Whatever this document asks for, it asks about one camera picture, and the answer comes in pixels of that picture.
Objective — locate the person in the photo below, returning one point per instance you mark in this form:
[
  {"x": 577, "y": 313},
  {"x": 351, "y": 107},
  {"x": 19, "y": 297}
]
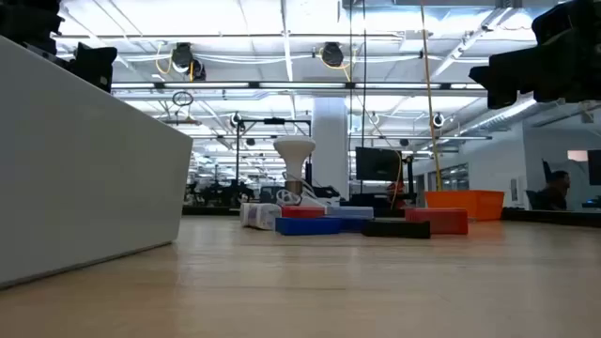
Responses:
[{"x": 554, "y": 192}]

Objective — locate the black display device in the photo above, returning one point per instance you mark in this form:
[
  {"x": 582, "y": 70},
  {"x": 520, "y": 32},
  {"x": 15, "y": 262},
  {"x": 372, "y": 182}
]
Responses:
[{"x": 396, "y": 229}]

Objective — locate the long ceiling light strip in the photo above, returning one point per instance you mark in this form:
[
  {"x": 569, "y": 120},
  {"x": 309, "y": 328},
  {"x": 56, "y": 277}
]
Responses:
[{"x": 300, "y": 85}]

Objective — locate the light blue charger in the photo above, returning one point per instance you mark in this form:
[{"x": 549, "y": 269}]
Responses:
[{"x": 349, "y": 212}]

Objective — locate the black background rig frame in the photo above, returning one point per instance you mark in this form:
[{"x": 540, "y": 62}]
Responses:
[{"x": 272, "y": 121}]

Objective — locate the red wall charger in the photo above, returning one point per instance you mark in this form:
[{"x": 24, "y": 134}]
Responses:
[{"x": 436, "y": 220}]

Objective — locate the black monitor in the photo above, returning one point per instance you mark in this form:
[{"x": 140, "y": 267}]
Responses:
[
  {"x": 378, "y": 163},
  {"x": 595, "y": 166}
]

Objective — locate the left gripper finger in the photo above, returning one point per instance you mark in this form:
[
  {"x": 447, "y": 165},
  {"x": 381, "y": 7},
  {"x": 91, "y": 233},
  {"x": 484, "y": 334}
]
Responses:
[
  {"x": 94, "y": 66},
  {"x": 28, "y": 19}
]

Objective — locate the grey plastic bin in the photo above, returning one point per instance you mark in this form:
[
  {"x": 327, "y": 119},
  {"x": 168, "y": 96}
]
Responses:
[{"x": 84, "y": 178}]

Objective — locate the orange plastic bin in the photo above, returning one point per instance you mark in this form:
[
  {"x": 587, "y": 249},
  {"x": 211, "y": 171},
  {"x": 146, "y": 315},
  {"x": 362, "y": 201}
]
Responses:
[{"x": 465, "y": 205}]

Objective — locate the square red charger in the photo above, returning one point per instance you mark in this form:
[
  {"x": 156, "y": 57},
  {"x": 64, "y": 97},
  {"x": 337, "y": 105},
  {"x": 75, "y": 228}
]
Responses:
[{"x": 303, "y": 211}]

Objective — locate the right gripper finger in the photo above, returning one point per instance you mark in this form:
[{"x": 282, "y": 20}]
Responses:
[
  {"x": 568, "y": 61},
  {"x": 507, "y": 77}
]

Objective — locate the white mushroom lamp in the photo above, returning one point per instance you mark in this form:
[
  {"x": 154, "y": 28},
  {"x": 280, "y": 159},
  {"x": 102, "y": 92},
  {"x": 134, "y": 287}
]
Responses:
[{"x": 294, "y": 152}]

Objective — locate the blue display device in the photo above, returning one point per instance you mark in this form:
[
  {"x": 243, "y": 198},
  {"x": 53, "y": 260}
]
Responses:
[{"x": 307, "y": 226}]

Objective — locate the black aluminium table frame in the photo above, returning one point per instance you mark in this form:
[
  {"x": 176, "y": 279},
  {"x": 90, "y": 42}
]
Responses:
[{"x": 540, "y": 217}]

